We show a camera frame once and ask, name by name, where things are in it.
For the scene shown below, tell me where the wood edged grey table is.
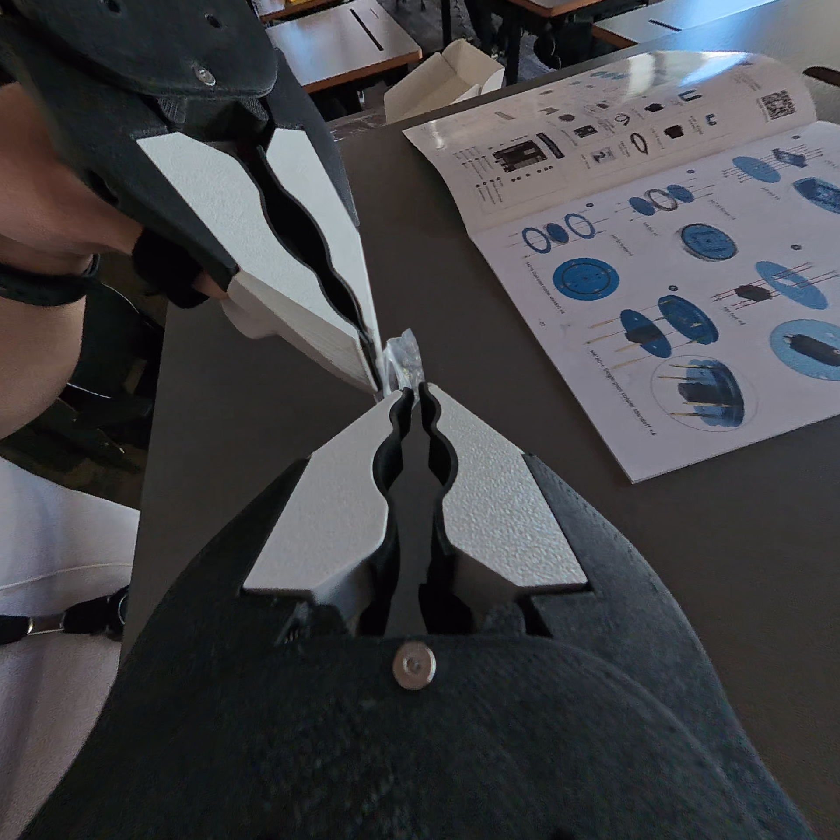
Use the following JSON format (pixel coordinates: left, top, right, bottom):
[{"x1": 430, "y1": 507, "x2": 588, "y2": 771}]
[
  {"x1": 591, "y1": 0, "x2": 782, "y2": 50},
  {"x1": 266, "y1": 0, "x2": 423, "y2": 94}
]

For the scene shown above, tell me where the white cardboard box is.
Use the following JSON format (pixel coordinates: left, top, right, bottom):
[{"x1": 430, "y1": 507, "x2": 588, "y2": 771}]
[{"x1": 384, "y1": 39, "x2": 506, "y2": 126}]

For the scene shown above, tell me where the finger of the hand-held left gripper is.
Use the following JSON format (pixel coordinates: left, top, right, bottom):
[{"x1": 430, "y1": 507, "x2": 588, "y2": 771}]
[
  {"x1": 259, "y1": 126, "x2": 385, "y2": 358},
  {"x1": 136, "y1": 131, "x2": 382, "y2": 396}
]

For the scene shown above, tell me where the dark grey desk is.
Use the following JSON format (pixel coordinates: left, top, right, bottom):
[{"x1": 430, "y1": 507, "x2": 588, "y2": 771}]
[{"x1": 120, "y1": 13, "x2": 840, "y2": 840}]

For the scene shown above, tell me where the black wrist band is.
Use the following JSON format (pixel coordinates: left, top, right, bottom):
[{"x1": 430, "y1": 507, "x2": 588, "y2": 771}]
[{"x1": 0, "y1": 255, "x2": 101, "y2": 307}]

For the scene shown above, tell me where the person's white shirt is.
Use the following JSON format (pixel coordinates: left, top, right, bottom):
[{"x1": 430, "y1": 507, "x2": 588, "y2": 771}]
[{"x1": 0, "y1": 456, "x2": 142, "y2": 840}]

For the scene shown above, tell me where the black strap with clip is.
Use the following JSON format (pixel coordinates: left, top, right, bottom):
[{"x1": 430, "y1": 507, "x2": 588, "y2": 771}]
[{"x1": 0, "y1": 586, "x2": 130, "y2": 647}]

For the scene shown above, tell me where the dark cloth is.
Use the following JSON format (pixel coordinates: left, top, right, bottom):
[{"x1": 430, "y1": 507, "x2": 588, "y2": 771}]
[{"x1": 0, "y1": 298, "x2": 168, "y2": 511}]

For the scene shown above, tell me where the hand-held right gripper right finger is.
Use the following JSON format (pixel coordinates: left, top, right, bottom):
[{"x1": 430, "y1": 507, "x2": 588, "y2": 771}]
[{"x1": 417, "y1": 382, "x2": 589, "y2": 636}]

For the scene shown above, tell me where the small clear bag of screws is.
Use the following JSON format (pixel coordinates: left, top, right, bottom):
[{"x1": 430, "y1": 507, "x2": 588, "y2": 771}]
[{"x1": 375, "y1": 327, "x2": 426, "y2": 398}]

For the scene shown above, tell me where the person's left hand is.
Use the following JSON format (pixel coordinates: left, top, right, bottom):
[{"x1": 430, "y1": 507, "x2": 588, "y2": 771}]
[{"x1": 0, "y1": 82, "x2": 145, "y2": 265}]

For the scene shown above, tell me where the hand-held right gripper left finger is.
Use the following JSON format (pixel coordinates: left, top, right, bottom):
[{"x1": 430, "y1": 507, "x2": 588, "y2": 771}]
[{"x1": 243, "y1": 387, "x2": 416, "y2": 636}]

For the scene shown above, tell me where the white instruction booklet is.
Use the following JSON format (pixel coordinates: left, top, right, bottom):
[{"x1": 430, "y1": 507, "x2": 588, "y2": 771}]
[{"x1": 402, "y1": 51, "x2": 840, "y2": 485}]

